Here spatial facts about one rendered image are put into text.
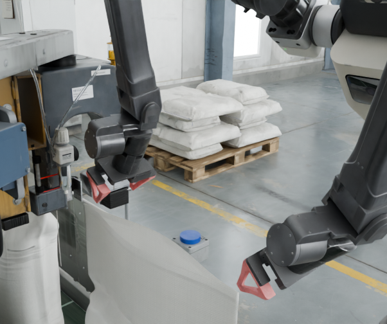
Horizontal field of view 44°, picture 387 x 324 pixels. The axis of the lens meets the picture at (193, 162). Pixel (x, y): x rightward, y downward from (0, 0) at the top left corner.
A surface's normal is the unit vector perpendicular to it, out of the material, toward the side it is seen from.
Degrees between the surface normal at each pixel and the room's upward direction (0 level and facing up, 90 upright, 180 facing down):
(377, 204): 117
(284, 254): 81
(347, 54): 40
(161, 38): 90
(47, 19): 90
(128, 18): 102
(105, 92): 90
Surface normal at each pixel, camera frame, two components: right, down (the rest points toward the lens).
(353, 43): -0.45, -0.57
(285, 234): -0.84, 0.01
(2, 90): 0.69, 0.26
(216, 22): -0.73, 0.22
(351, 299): 0.02, -0.94
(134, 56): 0.54, 0.45
